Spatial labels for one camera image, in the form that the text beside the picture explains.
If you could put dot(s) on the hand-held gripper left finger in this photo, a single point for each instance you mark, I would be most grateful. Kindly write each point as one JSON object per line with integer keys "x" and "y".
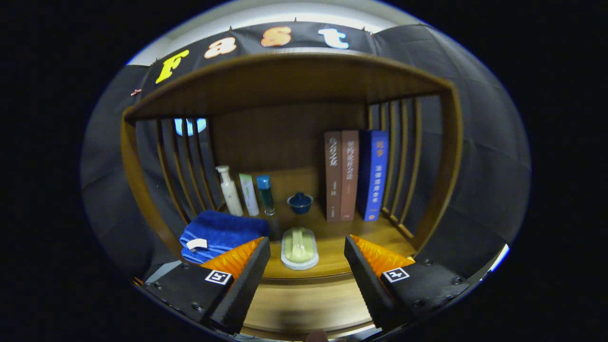
{"x": 244, "y": 282}

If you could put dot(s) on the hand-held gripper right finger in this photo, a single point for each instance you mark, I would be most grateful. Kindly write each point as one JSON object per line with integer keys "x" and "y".
{"x": 368, "y": 285}

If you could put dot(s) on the green scrub brush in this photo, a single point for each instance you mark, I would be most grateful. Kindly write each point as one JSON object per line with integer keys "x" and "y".
{"x": 299, "y": 247}

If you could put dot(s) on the wooden countertop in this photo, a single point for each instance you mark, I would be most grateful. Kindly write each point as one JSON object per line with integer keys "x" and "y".
{"x": 332, "y": 237}

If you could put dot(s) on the wooden cabinet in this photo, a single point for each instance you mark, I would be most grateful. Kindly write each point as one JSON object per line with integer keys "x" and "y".
{"x": 285, "y": 80}

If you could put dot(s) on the blue folded towel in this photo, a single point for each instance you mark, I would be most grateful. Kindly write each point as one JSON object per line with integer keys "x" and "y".
{"x": 223, "y": 228}

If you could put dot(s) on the white green tube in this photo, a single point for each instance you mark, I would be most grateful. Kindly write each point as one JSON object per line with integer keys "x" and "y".
{"x": 249, "y": 197}

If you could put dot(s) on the white pump bottle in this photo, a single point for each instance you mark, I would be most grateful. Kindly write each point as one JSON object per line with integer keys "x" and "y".
{"x": 230, "y": 194}

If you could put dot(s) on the teal glass bottle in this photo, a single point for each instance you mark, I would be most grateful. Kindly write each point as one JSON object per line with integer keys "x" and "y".
{"x": 266, "y": 194}

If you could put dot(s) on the blue lidded bowl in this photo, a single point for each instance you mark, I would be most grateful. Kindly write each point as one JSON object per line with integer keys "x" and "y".
{"x": 300, "y": 204}

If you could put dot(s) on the blue book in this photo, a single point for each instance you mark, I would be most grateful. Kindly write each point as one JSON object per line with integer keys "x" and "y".
{"x": 377, "y": 175}

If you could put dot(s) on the light brown book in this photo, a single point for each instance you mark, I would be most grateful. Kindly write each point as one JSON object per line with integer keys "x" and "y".
{"x": 350, "y": 175}

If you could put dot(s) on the dark brown book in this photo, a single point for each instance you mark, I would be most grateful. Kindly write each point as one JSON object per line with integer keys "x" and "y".
{"x": 333, "y": 175}

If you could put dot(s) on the white panel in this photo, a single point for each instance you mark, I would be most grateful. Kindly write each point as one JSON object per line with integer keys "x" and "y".
{"x": 499, "y": 257}

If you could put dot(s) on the black backdrop cloth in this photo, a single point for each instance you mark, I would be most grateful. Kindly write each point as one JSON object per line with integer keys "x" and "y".
{"x": 484, "y": 142}

